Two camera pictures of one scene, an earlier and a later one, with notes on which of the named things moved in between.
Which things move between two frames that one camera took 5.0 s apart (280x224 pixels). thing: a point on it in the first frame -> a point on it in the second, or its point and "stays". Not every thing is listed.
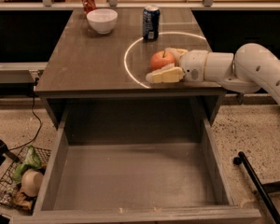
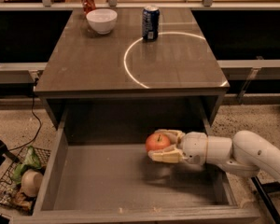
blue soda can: x=150 y=23 stays
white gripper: x=192 y=64 -> x=194 y=147
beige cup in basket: x=32 y=181 stays
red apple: x=161 y=59 -> x=157 y=141
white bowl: x=103 y=20 stays
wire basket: x=17 y=187 stays
